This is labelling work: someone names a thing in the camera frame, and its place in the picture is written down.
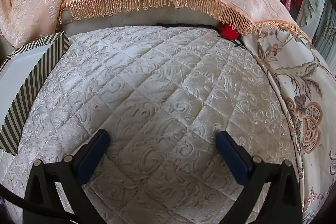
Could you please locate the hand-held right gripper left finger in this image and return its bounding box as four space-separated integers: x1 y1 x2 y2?
22 129 111 224

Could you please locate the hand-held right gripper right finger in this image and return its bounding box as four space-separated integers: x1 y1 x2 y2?
216 131 303 224

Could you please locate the striped cardboard box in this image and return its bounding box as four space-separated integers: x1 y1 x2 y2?
0 31 71 156

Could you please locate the cream quilted bed cover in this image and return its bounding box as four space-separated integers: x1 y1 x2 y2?
0 26 305 224

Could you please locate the floral embroidered cloth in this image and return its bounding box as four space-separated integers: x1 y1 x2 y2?
241 27 336 224

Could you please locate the small red object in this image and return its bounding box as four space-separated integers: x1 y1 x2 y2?
219 25 240 39

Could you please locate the cream upholstered backrest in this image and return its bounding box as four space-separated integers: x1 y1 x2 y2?
59 6 223 34

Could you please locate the pale green hanging cloth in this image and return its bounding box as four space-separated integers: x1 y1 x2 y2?
301 0 324 28

